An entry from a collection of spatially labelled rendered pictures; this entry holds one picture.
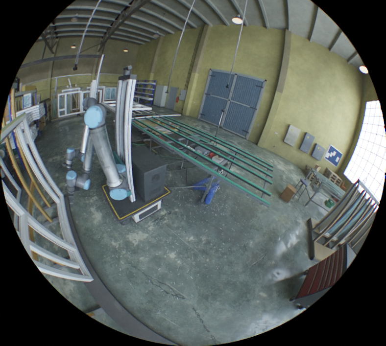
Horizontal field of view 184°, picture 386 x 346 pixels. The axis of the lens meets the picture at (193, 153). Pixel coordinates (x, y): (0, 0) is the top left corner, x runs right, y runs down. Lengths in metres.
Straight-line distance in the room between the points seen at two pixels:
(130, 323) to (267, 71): 9.66
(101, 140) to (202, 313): 1.94
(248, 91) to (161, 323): 8.93
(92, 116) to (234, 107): 7.79
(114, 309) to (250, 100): 8.83
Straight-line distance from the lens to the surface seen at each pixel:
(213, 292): 1.80
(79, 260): 1.85
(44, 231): 1.53
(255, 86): 7.99
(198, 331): 1.87
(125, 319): 1.77
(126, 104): 1.06
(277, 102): 7.43
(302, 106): 8.08
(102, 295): 1.77
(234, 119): 8.03
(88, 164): 1.11
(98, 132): 0.78
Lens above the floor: 1.68
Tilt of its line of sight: 27 degrees down
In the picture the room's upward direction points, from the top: 14 degrees clockwise
